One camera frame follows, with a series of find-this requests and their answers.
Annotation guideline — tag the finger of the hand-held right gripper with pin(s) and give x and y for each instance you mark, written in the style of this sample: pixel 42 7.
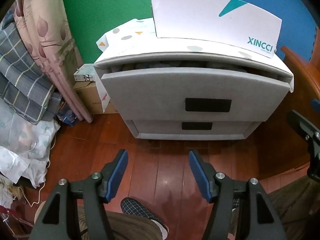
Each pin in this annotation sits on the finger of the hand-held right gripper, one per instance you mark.
pixel 300 123

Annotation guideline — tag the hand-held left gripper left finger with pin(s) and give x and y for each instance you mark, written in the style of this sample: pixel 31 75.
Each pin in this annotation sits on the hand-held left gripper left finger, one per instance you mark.
pixel 117 177

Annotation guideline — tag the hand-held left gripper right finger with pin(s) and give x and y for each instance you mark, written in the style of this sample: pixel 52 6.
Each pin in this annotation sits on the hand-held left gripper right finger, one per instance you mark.
pixel 198 177

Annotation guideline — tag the small grey drawer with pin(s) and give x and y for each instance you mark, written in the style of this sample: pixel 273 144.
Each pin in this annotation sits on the small grey drawer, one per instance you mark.
pixel 155 126

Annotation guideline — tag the dark plaid slipper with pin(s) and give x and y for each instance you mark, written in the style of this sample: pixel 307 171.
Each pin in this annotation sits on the dark plaid slipper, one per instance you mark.
pixel 135 207

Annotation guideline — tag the brown wooden furniture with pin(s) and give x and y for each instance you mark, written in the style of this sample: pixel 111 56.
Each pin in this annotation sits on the brown wooden furniture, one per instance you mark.
pixel 300 70

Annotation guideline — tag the blue packet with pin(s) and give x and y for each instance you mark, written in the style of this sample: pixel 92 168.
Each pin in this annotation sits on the blue packet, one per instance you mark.
pixel 67 115

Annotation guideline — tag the brown cardboard box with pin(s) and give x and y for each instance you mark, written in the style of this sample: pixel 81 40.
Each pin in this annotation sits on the brown cardboard box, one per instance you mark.
pixel 87 97

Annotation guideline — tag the white floral cloth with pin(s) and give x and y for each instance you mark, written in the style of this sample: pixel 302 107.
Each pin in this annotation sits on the white floral cloth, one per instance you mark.
pixel 22 140

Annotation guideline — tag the small teal and white box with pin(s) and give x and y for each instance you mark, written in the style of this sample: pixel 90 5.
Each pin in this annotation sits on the small teal and white box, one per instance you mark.
pixel 83 73

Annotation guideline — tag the grey nightstand cabinet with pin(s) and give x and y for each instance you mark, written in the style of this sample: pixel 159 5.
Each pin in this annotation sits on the grey nightstand cabinet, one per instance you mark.
pixel 175 56

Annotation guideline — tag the white patterned cover cloth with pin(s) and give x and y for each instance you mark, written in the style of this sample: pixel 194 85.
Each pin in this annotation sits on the white patterned cover cloth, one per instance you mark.
pixel 125 45

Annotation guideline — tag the grey plaid blanket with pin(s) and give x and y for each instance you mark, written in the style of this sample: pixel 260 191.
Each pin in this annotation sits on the grey plaid blanket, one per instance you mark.
pixel 20 75

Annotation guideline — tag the white cardboard box teal print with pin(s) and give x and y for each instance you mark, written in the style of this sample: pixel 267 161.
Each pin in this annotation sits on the white cardboard box teal print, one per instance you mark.
pixel 200 17

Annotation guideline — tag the pink floral rolled sheet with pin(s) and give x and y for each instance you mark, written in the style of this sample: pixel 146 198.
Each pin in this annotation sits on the pink floral rolled sheet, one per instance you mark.
pixel 45 30

